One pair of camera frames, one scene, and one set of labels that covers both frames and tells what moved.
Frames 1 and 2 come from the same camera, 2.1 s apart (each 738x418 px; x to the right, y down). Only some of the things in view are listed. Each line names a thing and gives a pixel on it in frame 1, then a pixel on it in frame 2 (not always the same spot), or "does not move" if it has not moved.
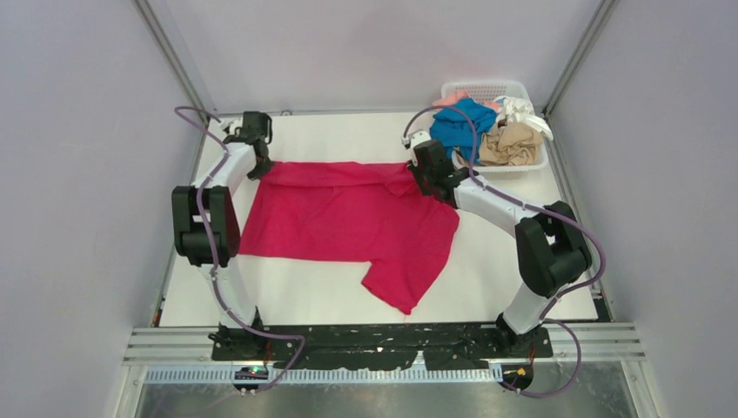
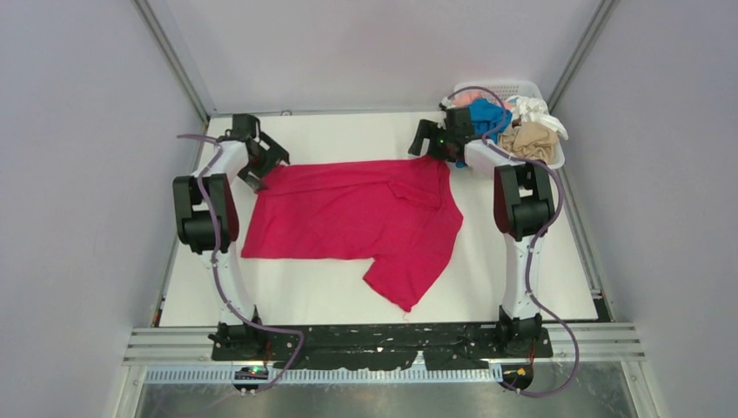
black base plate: [386, 347] does not move
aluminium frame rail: [583, 342] does not move
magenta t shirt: [353, 212] does not move
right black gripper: [417, 171] → [429, 130]
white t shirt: [518, 110] → [535, 110]
